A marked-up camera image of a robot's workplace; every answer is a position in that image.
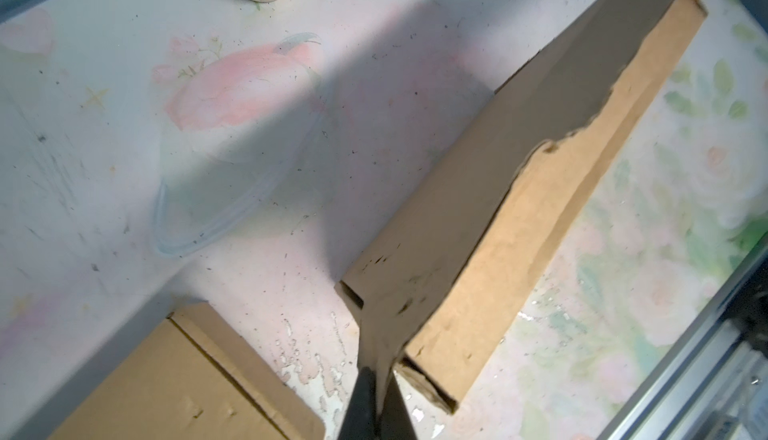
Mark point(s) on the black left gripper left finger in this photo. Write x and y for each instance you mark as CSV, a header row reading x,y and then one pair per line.
x,y
359,421

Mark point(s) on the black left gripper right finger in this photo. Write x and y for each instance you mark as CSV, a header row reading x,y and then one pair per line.
x,y
395,423

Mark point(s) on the brown cardboard box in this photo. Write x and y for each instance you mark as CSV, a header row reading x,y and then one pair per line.
x,y
193,377
439,286

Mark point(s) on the aluminium front rail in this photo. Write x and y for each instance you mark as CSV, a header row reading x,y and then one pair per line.
x,y
712,384

